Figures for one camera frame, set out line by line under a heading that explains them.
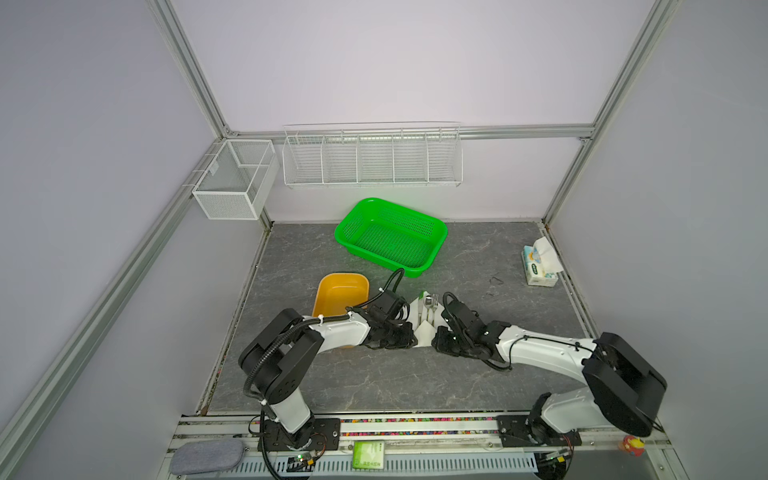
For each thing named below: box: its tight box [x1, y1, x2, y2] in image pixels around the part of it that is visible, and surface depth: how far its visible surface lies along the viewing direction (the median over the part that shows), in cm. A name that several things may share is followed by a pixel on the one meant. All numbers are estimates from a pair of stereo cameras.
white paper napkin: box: [408, 291, 446, 347], surface depth 96 cm
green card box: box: [352, 441, 385, 470], surface depth 71 cm
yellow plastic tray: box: [312, 273, 370, 317], surface depth 99 cm
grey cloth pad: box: [170, 438, 245, 474], surface depth 71 cm
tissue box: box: [521, 237, 564, 287], surface depth 103 cm
